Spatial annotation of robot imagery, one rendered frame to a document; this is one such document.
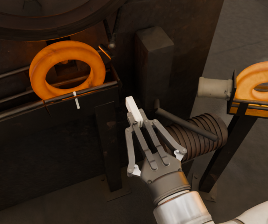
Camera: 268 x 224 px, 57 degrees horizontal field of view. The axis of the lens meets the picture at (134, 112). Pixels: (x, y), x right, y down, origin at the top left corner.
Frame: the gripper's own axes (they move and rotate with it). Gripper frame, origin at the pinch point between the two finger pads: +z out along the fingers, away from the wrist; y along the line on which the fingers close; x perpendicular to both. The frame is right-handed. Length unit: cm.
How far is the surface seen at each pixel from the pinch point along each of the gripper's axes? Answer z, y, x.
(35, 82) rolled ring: 14.9, -19.0, 1.4
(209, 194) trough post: -12, 37, -73
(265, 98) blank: -3.9, 37.0, -6.7
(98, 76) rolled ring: 14.7, -4.2, -2.0
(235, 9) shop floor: 128, 152, -86
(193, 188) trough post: -7, 31, -73
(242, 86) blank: 0.0, 30.9, -3.3
